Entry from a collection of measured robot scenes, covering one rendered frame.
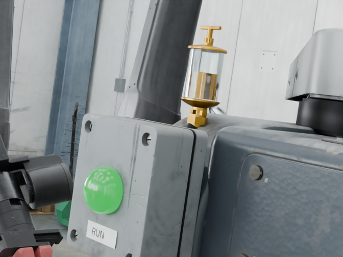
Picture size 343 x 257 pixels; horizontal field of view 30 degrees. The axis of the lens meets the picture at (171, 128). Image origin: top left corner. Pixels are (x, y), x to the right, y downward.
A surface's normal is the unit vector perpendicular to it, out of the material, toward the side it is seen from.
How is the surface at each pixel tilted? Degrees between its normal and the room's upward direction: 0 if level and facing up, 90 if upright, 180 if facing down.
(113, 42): 90
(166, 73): 66
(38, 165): 50
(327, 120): 90
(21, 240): 40
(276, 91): 90
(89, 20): 90
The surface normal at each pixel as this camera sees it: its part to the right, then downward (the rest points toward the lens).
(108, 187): 0.13, -0.20
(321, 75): -0.87, -0.10
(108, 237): -0.72, -0.07
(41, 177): 0.30, -0.55
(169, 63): 0.48, -0.26
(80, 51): 0.68, 0.14
